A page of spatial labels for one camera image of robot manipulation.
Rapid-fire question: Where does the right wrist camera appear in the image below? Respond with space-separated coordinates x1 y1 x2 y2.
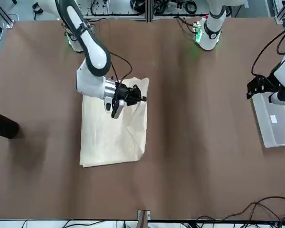
111 99 125 119

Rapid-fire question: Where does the black vase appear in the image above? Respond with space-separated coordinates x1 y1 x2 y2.
0 110 20 140

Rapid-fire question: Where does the beige tablecloth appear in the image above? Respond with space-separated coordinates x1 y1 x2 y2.
79 76 151 169

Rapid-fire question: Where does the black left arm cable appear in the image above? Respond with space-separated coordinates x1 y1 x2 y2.
251 28 285 78

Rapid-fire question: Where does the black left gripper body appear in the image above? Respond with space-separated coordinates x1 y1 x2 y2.
261 76 281 93

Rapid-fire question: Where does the black strap loop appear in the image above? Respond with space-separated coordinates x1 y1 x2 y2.
32 1 45 13

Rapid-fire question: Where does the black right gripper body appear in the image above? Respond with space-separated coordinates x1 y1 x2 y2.
113 82 133 106

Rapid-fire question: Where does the aluminium corner profile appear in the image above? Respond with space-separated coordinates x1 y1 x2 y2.
0 0 15 29
274 0 285 24

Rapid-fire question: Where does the aluminium camera post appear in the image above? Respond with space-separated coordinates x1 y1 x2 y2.
136 209 152 228
143 0 154 22

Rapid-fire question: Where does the clear plastic bin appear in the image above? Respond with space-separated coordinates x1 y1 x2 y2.
251 91 285 148

